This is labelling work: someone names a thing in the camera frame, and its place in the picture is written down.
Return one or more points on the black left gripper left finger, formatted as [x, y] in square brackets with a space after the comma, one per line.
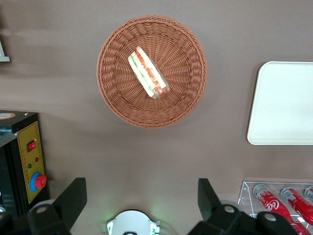
[71, 195]

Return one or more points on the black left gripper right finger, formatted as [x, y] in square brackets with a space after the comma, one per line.
[207, 198]

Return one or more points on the triangle sandwich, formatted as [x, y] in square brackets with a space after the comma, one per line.
[146, 71]

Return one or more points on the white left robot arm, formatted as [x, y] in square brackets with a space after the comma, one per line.
[132, 220]

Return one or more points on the brown wicker round basket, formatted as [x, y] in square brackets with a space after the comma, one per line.
[176, 102]

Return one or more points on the cream rectangular tray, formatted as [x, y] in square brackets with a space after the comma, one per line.
[281, 102]

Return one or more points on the clear acrylic bottle rack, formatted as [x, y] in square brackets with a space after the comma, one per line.
[244, 195]

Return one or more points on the black machine with yellow panel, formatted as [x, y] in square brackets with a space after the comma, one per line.
[27, 151]

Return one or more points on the grey snack display rack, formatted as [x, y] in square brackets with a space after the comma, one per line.
[3, 58]

